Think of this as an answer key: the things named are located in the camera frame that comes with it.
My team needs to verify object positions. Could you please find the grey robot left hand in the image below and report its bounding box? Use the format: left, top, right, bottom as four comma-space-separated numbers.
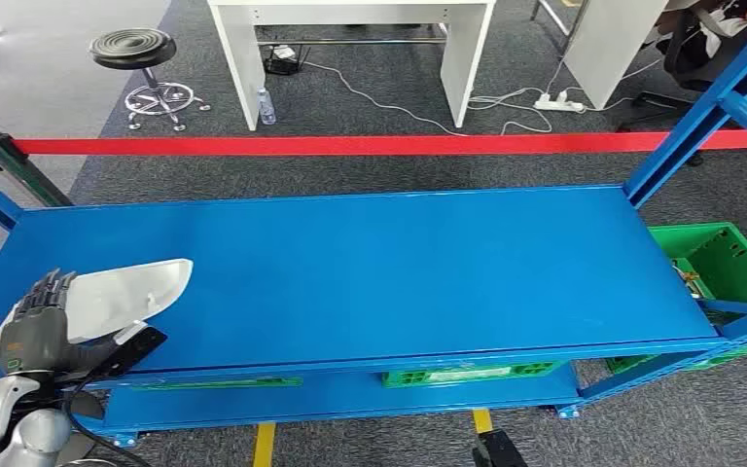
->
0, 269, 124, 378

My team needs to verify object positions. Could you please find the white curved plastic part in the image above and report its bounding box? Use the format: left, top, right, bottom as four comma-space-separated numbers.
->
0, 259, 195, 366

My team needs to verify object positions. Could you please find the blue metal shelf rack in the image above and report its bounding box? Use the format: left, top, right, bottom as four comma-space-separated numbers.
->
0, 0, 747, 449

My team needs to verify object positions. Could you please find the yellow floor tape square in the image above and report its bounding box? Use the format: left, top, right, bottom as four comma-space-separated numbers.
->
252, 409, 495, 467

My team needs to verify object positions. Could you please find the black round stool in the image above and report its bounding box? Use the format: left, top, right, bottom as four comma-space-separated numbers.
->
88, 27, 212, 133

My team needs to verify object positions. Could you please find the clear water bottle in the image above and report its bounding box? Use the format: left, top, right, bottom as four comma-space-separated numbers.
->
256, 87, 278, 126

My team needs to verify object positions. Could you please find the red barrier belt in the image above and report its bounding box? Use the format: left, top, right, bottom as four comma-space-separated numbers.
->
12, 128, 747, 158

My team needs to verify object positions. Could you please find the white desk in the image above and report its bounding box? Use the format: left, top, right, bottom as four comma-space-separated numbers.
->
207, 0, 497, 132

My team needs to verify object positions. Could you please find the white power strip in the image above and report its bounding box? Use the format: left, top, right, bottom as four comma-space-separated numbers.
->
533, 90, 587, 115

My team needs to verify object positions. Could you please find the white desk panel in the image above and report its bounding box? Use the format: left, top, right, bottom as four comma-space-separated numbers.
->
563, 0, 671, 111

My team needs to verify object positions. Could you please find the black office chair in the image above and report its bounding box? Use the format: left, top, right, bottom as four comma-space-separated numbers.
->
618, 3, 747, 169

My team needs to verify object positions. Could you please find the person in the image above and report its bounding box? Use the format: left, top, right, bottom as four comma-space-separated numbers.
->
657, 0, 747, 59

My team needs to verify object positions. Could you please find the black stanchion post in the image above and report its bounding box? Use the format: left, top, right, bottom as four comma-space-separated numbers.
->
0, 123, 76, 209

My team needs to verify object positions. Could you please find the black wire basket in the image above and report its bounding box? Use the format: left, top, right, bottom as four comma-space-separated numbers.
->
262, 43, 311, 77

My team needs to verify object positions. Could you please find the white cable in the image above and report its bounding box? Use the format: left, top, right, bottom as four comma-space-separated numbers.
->
466, 56, 664, 136
301, 59, 472, 138

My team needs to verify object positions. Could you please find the grey metal table frame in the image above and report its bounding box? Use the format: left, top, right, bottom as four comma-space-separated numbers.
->
530, 0, 591, 54

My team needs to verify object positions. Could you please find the white wire bundle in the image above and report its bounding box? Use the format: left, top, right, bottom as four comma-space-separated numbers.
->
669, 257, 704, 299

